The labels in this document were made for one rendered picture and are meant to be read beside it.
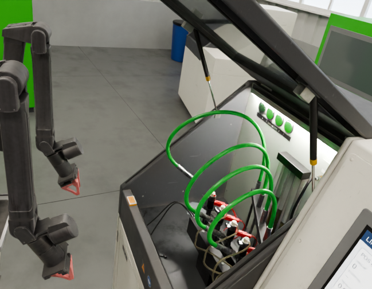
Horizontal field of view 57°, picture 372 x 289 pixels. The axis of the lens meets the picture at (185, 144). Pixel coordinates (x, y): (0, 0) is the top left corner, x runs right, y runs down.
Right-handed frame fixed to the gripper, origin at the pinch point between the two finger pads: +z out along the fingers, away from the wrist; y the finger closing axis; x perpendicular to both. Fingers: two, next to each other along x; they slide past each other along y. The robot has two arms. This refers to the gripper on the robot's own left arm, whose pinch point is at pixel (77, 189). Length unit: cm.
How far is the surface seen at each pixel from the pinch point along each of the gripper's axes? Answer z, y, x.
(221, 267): 23, -42, -42
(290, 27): 62, 240, -209
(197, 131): 2, 11, -54
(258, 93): -8, 5, -82
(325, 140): -4, -34, -88
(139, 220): 15.0, -14.3, -19.1
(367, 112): -1, -24, -110
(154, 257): 16.4, -33.5, -22.0
